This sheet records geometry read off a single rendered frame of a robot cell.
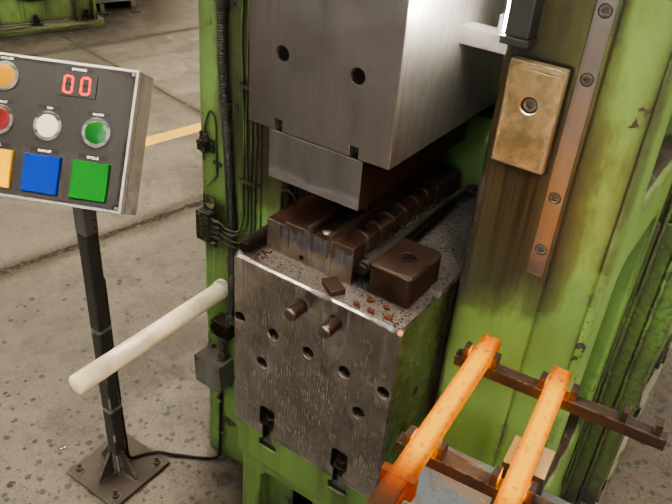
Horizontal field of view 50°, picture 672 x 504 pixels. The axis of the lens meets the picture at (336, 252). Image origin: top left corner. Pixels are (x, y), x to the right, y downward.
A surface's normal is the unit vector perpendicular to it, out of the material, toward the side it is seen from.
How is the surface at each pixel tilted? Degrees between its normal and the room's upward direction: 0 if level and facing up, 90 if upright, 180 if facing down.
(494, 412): 90
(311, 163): 90
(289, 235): 90
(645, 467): 0
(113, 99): 60
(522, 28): 90
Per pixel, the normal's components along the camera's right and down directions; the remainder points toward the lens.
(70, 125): -0.11, 0.04
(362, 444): -0.57, 0.41
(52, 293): 0.07, -0.84
